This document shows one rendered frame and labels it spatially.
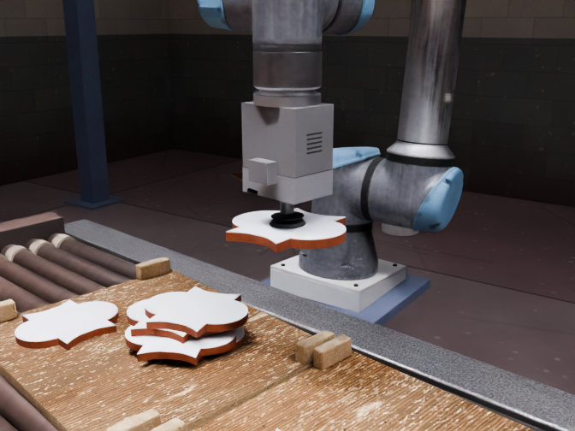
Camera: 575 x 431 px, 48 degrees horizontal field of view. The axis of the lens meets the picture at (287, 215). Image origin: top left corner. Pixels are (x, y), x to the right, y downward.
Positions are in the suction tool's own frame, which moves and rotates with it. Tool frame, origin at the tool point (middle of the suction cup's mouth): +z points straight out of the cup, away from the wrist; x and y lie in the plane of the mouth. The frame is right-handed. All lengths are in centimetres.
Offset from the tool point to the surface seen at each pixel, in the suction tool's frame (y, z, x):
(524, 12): -181, -31, 437
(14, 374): -23.4, 18.3, -24.6
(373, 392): 10.9, 18.3, 3.4
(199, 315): -12.5, 13.6, -3.9
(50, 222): -79, 18, 7
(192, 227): -296, 112, 208
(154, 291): -33.2, 18.3, 2.8
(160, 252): -53, 20, 18
